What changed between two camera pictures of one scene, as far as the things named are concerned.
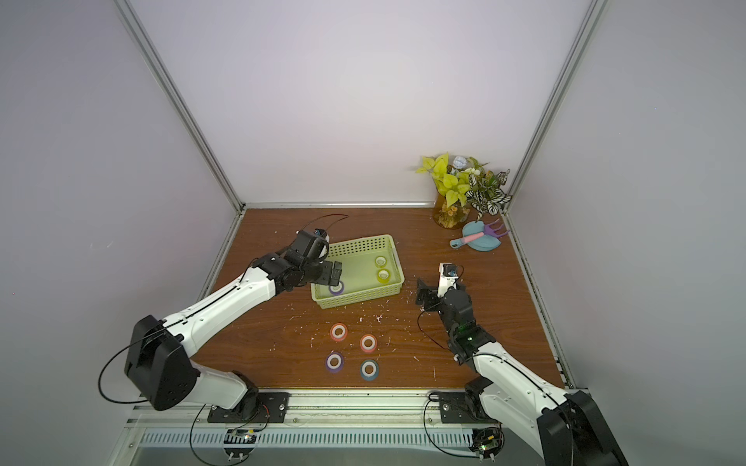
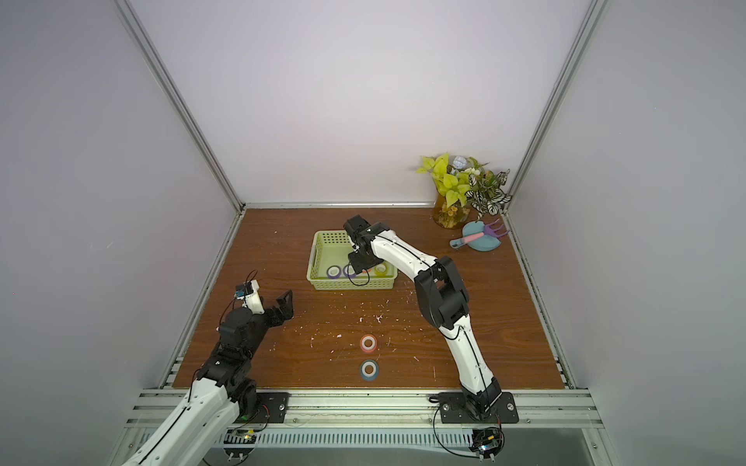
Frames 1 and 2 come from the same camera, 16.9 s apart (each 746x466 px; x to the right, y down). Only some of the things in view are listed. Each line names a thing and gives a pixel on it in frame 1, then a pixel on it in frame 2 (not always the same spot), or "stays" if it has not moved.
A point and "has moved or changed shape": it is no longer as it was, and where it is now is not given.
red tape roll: x=368 y=343 stays
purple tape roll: x=336 y=289 has moved or changed shape
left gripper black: x=327 y=276 to x=286 y=312
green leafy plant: x=467 y=181 stays
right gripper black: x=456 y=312 to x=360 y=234
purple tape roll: x=335 y=361 to x=349 y=271
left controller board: x=239 y=436 stays
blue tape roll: x=369 y=376 stays
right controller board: x=487 y=441 stays
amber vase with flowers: x=450 y=216 stays
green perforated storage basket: x=371 y=268 has moved or changed shape
